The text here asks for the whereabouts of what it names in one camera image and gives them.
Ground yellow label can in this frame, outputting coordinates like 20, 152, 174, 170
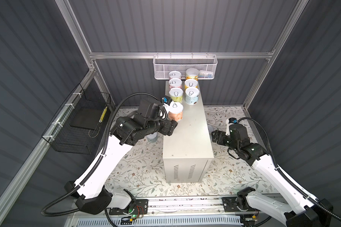
169, 88, 183, 103

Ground pink label can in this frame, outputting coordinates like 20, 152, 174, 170
169, 78, 182, 89
169, 71, 182, 79

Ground pink label can front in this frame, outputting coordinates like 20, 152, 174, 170
169, 71, 182, 79

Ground teal label can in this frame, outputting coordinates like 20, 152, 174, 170
185, 87, 200, 105

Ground orange label can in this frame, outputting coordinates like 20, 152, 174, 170
186, 68, 199, 80

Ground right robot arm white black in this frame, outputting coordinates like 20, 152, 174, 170
211, 124, 333, 227

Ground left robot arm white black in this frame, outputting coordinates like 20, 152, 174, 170
66, 96, 178, 215

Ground white metal cabinet counter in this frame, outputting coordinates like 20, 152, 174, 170
163, 94, 214, 183

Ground yellow can right rear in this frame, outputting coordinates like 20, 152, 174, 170
207, 125, 215, 134

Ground floral patterned mat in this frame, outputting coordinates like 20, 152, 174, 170
102, 106, 278, 199

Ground yellow marker pen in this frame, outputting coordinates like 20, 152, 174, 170
99, 107, 108, 123

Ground tubes in white basket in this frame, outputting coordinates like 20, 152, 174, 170
198, 70, 214, 79

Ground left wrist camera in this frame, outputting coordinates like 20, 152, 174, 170
162, 96, 173, 106

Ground white wire mesh basket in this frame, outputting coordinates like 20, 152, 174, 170
153, 54, 218, 79

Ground right black corrugated cable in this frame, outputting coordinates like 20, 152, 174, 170
237, 117, 341, 227

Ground black corrugated cable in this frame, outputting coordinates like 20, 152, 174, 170
41, 92, 164, 227
237, 117, 341, 227

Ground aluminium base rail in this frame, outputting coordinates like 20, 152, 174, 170
65, 194, 310, 227

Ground black wire wall basket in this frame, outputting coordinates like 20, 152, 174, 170
42, 85, 112, 155

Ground left black corrugated cable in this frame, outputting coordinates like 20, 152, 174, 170
41, 92, 164, 227

